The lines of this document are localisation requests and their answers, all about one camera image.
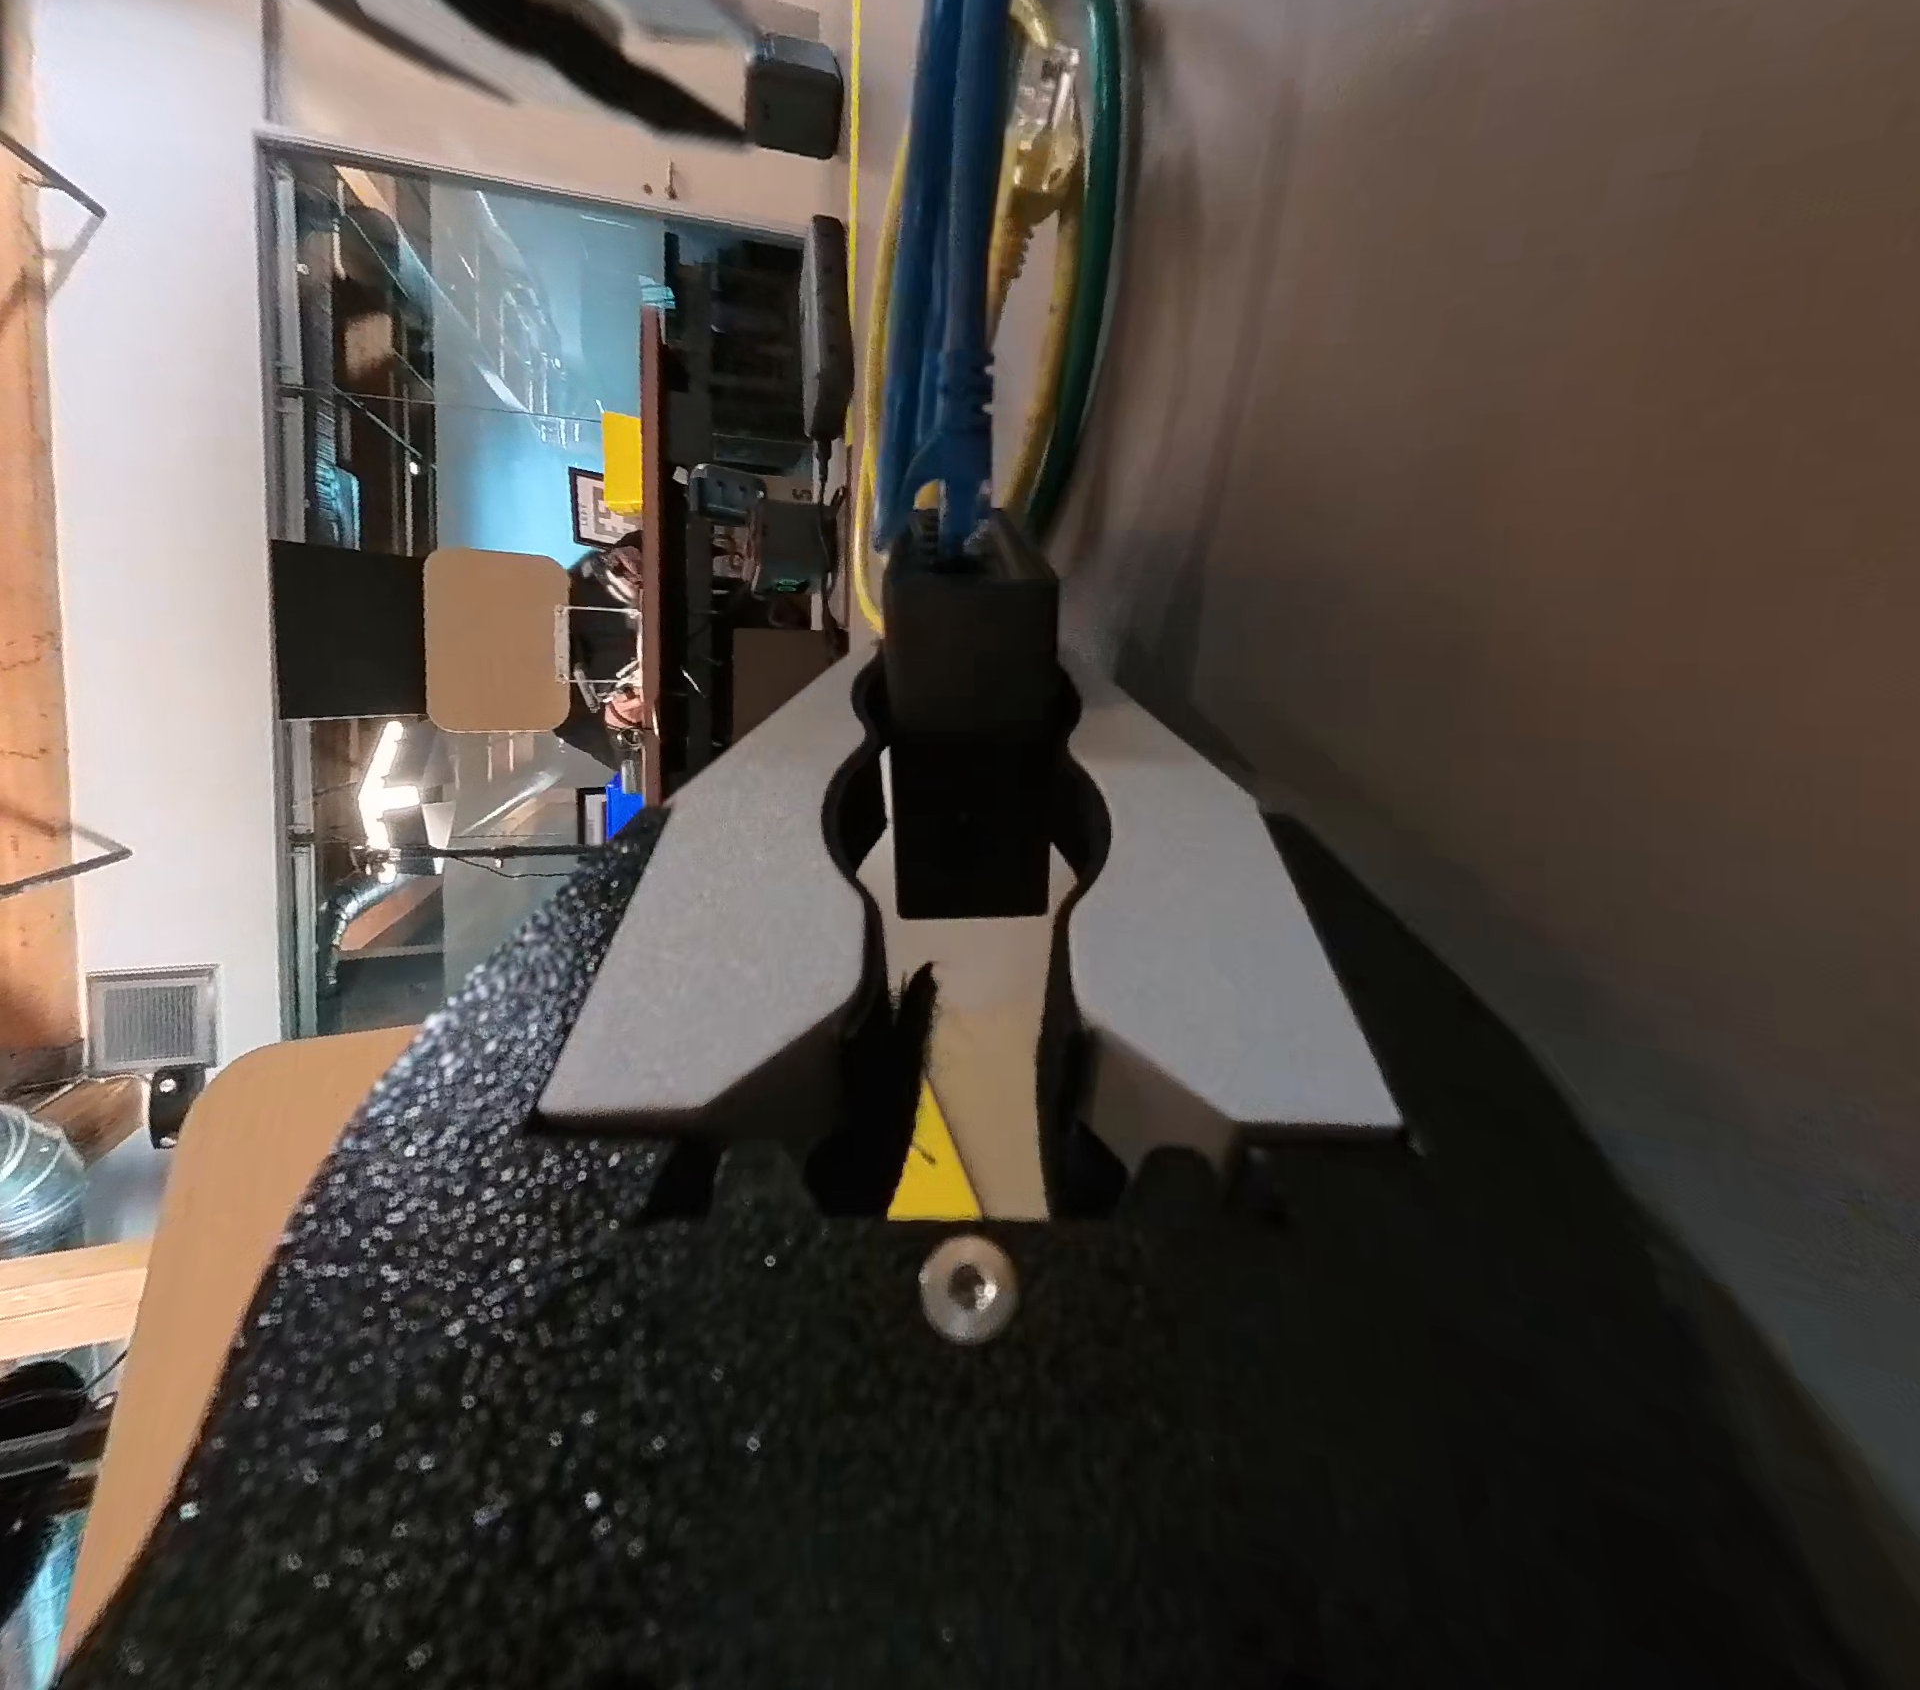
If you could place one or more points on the wall air vent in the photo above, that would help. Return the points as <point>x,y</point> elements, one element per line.
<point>151,1019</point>

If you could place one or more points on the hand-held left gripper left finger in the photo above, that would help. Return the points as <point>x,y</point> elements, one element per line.
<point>705,955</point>

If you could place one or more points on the small blue bin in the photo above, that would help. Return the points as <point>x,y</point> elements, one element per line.
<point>627,820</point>

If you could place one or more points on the small wooden screen board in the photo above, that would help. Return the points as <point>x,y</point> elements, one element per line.
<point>495,641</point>

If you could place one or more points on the large wooden screen board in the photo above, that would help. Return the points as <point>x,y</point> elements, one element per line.
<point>225,1194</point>

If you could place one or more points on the black ethernet switch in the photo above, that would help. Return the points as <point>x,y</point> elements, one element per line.
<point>969,701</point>

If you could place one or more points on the black fabric panel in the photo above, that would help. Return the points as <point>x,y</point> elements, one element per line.
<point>345,632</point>

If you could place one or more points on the wooden post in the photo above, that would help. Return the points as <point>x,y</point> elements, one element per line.
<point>31,520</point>

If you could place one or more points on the brown wooden desk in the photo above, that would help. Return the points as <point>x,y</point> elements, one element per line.
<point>652,610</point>

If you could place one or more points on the black power adapter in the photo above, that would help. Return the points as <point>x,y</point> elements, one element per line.
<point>825,325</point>

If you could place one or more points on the black battery charger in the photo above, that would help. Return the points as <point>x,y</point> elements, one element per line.
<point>789,542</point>

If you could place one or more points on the small yellow bin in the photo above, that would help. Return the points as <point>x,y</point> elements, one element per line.
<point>622,460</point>

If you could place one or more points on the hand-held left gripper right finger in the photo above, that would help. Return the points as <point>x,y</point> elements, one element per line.
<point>1214,970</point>

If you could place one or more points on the framed tag sign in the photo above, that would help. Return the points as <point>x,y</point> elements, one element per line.
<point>593,817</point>
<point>588,505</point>

